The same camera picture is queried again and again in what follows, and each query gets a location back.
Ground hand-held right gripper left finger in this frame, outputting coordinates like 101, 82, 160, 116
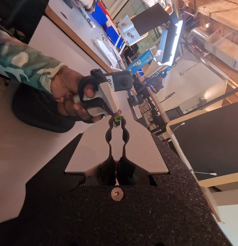
65, 116, 114, 174

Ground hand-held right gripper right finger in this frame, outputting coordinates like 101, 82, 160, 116
120, 115, 169, 175

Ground magenta lego flower cluster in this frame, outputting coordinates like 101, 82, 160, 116
109, 109, 122, 122

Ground person's left forearm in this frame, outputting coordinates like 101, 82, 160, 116
0, 27, 68, 94

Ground tall blue lego box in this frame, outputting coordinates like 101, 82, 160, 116
124, 50, 154, 76

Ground person's left hand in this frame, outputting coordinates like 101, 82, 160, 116
51, 66, 102, 123

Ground small black case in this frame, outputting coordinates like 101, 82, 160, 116
128, 95, 144, 106

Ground white plastic bags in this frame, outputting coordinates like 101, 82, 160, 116
94, 38, 119, 69

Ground small blue bin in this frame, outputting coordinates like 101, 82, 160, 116
91, 4, 124, 48

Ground booklet on clear stand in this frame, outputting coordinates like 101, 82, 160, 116
117, 15, 141, 46

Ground black honeycomb cushion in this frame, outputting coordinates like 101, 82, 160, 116
12, 83, 94, 133

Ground black panel with wooden rim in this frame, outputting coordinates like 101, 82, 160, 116
166, 101, 238, 188

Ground studio light panel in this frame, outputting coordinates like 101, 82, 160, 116
130, 3, 184, 65

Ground wooden table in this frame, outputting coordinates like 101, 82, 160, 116
45, 0, 131, 73

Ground silver ventilation duct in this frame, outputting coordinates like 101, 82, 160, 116
186, 27, 238, 68

